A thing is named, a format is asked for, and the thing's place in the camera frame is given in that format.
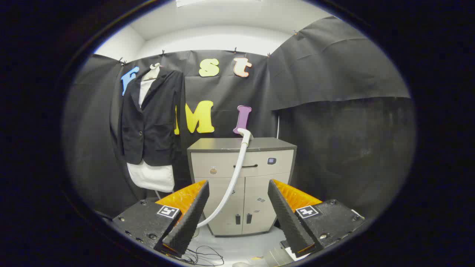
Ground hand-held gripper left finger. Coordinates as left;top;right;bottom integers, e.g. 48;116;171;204
111;180;210;259

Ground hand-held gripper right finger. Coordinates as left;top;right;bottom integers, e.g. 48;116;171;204
267;179;366;258

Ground white garment steamer with hose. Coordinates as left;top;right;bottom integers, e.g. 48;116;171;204
196;128;255;228

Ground black suit jacket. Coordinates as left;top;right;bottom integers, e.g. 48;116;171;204
119;69;185;167

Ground grey cabinet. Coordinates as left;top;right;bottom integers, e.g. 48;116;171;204
187;137;297;237

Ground black backdrop cloth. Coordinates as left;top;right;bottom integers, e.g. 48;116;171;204
62;16;416;219

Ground black floor cables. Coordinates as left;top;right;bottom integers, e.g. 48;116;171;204
184;245;225;267

